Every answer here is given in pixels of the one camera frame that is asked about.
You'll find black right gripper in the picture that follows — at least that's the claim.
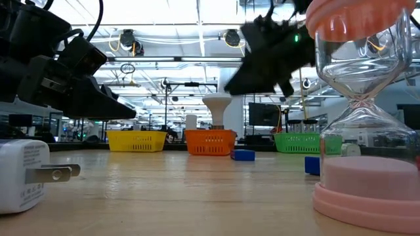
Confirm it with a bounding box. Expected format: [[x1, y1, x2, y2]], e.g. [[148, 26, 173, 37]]
[[224, 15, 316, 98]]

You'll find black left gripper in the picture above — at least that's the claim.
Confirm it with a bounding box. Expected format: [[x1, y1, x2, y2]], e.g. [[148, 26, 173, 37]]
[[0, 54, 137, 121]]

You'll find blue sand black hourglass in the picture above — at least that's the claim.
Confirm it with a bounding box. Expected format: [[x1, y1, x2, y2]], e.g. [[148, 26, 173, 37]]
[[287, 119, 302, 134]]

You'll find white sand black hourglass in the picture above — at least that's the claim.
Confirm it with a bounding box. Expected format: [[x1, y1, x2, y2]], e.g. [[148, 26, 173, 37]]
[[302, 119, 318, 134]]

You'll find blue rectangular block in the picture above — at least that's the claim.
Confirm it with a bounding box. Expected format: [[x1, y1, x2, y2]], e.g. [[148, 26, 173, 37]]
[[230, 149, 256, 162]]

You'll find black monitor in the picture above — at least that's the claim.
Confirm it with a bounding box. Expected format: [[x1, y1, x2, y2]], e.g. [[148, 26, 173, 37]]
[[248, 102, 282, 127], [396, 104, 420, 130], [8, 113, 33, 128]]

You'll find white desk lamp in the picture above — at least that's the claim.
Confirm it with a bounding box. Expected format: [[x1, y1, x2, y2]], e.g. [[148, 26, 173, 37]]
[[201, 92, 233, 130]]

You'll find yellow plastic basket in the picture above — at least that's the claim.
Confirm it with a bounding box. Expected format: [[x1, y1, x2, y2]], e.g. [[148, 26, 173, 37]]
[[106, 130, 168, 153]]

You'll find orange plastic basket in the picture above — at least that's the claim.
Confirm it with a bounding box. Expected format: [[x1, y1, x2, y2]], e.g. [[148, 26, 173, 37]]
[[184, 128, 237, 157]]

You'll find green plastic basket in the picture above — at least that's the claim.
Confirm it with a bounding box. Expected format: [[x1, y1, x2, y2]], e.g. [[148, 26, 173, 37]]
[[273, 132, 344, 155]]

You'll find blue digital clock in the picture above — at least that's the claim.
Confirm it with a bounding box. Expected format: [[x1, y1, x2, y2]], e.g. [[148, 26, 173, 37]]
[[304, 156, 322, 176]]

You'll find purple power adapter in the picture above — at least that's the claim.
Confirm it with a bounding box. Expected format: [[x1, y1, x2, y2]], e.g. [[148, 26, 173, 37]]
[[0, 139, 81, 216]]

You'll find light green power adapter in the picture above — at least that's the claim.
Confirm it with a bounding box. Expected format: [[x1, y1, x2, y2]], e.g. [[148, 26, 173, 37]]
[[341, 143, 362, 157]]

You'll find pink hourglass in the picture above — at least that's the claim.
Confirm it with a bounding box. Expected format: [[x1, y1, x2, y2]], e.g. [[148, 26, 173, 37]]
[[304, 0, 420, 235]]

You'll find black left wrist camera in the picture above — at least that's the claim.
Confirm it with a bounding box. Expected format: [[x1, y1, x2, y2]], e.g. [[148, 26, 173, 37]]
[[57, 35, 108, 78]]

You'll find black ceiling cable reel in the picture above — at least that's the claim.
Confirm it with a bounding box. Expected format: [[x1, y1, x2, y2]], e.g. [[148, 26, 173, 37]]
[[119, 28, 145, 57], [224, 28, 242, 48]]

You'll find black aluminium table frame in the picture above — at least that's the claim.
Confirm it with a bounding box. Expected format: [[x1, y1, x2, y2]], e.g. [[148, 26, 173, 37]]
[[47, 140, 420, 157]]

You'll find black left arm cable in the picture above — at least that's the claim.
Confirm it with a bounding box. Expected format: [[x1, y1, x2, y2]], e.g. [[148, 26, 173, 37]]
[[85, 0, 104, 43]]

